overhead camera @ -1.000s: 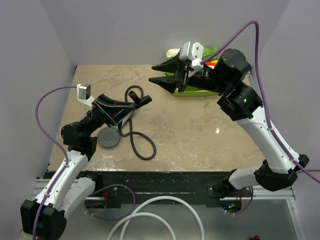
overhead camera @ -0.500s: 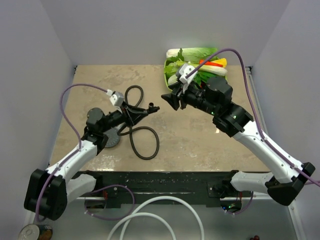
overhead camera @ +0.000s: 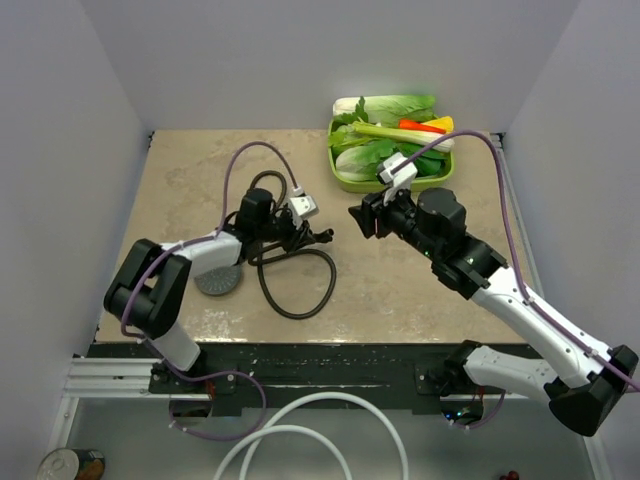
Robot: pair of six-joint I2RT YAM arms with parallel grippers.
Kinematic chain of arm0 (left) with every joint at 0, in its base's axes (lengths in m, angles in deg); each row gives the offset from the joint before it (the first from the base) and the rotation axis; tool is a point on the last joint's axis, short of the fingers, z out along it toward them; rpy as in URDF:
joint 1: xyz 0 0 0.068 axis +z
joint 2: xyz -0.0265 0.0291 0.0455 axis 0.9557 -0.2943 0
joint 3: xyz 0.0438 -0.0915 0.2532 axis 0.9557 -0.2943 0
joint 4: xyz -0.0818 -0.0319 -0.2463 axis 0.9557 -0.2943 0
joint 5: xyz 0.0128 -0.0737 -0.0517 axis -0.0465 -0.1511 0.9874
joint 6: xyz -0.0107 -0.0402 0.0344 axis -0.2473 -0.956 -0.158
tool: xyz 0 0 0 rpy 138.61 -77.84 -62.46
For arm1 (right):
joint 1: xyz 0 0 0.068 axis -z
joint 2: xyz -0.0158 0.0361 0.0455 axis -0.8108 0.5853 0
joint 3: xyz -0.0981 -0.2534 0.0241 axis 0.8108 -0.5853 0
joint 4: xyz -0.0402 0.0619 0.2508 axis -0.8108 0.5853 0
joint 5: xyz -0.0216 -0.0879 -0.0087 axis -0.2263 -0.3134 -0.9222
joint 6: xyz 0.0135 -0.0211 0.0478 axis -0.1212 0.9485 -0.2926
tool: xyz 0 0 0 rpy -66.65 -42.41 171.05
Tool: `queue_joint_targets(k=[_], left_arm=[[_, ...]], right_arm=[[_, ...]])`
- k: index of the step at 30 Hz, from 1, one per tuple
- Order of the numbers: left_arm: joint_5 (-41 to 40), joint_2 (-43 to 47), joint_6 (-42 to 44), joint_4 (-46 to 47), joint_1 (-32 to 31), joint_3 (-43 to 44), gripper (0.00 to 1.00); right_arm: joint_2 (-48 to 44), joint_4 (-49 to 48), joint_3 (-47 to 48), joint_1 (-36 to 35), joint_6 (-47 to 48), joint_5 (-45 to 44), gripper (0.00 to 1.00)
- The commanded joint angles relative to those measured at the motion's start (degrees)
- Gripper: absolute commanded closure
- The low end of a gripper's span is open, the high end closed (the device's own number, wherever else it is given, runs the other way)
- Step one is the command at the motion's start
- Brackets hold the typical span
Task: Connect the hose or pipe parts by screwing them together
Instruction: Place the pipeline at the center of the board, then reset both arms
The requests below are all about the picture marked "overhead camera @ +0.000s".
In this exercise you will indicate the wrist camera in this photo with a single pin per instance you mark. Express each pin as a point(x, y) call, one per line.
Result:
point(302, 206)
point(395, 173)

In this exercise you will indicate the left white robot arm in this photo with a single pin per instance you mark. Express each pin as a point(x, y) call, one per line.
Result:
point(148, 289)

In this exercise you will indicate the tin can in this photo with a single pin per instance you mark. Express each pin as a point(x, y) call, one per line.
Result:
point(72, 464)

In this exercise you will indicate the green celery stalk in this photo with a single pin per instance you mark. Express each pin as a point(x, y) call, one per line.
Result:
point(417, 137)

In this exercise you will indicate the napa cabbage at back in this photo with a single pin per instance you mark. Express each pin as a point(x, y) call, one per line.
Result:
point(387, 110)

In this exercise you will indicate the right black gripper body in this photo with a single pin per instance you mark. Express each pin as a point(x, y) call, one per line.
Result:
point(398, 217)

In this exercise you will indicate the napa cabbage in front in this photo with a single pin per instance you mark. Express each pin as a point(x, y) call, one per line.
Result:
point(360, 163)

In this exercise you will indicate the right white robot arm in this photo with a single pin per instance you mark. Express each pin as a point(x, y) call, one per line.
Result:
point(579, 378)

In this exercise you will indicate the grey shower head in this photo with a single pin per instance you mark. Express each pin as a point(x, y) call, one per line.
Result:
point(220, 281)

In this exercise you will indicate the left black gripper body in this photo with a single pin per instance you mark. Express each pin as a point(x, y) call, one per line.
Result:
point(288, 235)

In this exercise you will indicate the yellow pepper piece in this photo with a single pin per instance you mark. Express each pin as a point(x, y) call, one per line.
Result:
point(442, 125)

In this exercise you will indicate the napa cabbage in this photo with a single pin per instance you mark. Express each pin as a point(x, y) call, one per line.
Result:
point(387, 110)
point(360, 163)

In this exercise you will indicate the black mounting base plate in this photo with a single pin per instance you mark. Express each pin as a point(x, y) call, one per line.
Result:
point(251, 375)

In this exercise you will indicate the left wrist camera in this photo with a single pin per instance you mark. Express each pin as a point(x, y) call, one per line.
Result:
point(302, 206)

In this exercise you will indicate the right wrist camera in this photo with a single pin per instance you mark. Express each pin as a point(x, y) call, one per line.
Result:
point(395, 173)

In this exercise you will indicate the dark green leafy vegetable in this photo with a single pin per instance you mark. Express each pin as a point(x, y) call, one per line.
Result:
point(429, 163)

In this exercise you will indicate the orange carrot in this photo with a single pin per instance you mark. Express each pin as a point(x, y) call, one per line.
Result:
point(407, 124)

